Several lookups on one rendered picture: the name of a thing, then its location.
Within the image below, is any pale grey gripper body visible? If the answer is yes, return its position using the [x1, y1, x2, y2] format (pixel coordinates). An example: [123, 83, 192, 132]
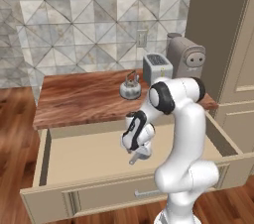
[132, 144, 154, 157]

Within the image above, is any silver toaster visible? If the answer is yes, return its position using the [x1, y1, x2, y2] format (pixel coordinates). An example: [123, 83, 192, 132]
[142, 53, 174, 84]

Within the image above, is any grey measuring cup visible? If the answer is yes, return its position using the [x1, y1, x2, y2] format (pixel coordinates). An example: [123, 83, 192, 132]
[128, 152, 152, 167]

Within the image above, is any silver kettle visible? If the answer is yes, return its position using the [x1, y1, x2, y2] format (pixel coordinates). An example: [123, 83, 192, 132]
[119, 69, 143, 101]

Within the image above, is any beige open drawer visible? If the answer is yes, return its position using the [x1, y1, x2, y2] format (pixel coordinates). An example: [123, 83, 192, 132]
[19, 111, 254, 224]

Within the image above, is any grey coffee machine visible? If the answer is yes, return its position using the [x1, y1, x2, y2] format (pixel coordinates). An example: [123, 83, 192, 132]
[166, 32, 207, 80]

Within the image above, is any beige wall outlet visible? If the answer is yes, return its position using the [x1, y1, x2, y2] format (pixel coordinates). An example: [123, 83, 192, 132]
[136, 29, 149, 49]

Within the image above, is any tall beige cabinet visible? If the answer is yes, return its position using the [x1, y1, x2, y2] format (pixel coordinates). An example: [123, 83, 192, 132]
[184, 0, 254, 176]

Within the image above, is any silver drawer handle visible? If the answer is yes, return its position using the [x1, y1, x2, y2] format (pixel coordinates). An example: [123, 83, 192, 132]
[134, 187, 167, 199]

